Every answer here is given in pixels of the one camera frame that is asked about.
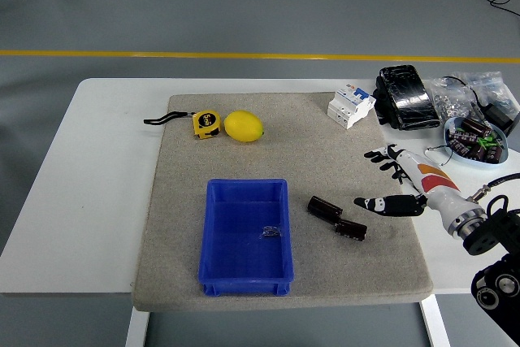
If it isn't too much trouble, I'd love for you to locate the yellow lemon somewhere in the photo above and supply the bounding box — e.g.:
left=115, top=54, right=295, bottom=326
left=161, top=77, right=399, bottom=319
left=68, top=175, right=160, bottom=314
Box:
left=223, top=110, right=266, bottom=144

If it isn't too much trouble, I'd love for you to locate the white circuit breaker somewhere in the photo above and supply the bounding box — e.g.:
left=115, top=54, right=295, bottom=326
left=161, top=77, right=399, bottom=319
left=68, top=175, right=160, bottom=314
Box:
left=327, top=82, right=377, bottom=130

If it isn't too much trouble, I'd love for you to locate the white table leg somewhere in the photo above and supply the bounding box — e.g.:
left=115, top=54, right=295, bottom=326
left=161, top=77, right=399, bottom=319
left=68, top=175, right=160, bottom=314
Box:
left=124, top=306, right=150, bottom=347
left=420, top=294, right=451, bottom=347

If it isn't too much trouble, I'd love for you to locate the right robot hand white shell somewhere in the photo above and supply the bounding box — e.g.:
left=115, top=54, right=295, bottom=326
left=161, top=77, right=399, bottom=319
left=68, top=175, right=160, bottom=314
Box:
left=353, top=143, right=481, bottom=229

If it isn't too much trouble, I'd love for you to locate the white table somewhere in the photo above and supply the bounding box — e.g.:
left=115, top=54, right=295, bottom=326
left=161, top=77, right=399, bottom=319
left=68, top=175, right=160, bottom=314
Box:
left=0, top=77, right=520, bottom=298

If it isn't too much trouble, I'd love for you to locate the large black power adapter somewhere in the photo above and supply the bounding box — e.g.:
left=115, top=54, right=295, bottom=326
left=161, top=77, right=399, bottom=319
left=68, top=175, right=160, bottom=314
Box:
left=483, top=102, right=520, bottom=137

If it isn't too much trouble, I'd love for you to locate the thin wire loop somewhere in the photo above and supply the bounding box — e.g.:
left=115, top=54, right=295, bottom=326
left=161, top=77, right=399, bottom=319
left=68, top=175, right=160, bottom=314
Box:
left=425, top=145, right=455, bottom=167

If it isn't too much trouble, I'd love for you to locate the grey-brown mat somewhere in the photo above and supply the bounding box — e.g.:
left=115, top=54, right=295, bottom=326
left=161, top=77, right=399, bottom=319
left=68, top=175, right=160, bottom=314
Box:
left=132, top=92, right=434, bottom=313

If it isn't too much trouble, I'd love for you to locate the clear bag of small parts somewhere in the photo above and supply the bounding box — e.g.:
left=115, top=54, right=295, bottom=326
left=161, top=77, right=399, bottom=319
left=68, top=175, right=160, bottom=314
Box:
left=453, top=70, right=520, bottom=116

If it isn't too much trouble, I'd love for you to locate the blue plastic box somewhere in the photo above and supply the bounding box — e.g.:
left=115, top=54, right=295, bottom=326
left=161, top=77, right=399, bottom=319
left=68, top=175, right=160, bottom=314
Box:
left=197, top=178, right=295, bottom=297

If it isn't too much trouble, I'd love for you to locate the yellow tape measure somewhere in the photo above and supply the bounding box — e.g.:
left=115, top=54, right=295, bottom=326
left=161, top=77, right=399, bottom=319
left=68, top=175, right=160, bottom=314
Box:
left=143, top=109, right=223, bottom=141

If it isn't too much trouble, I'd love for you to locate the black device in plastic wrap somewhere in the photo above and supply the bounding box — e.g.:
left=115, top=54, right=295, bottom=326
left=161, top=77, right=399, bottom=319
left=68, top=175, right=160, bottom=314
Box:
left=373, top=64, right=443, bottom=132

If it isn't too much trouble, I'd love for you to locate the light blue bowl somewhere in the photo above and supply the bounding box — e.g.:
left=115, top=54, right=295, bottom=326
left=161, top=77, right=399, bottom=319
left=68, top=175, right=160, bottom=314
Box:
left=443, top=116, right=510, bottom=167

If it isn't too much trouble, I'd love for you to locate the clear bag of metal nuts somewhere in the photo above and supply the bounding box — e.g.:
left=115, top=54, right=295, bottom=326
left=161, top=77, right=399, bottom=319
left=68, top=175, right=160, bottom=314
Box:
left=426, top=76, right=480, bottom=120

